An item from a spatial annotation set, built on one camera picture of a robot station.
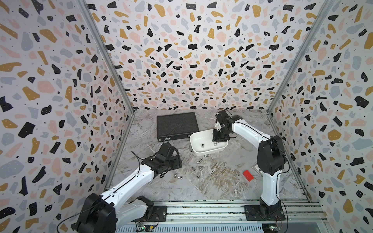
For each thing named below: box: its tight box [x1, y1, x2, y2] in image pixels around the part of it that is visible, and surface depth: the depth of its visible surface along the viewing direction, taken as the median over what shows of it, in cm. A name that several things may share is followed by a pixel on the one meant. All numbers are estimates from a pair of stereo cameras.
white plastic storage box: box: [189, 128, 229, 157], surface depth 102 cm
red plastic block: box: [242, 169, 255, 183], surface depth 87 cm
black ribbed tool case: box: [156, 112, 200, 142], surface depth 108 cm
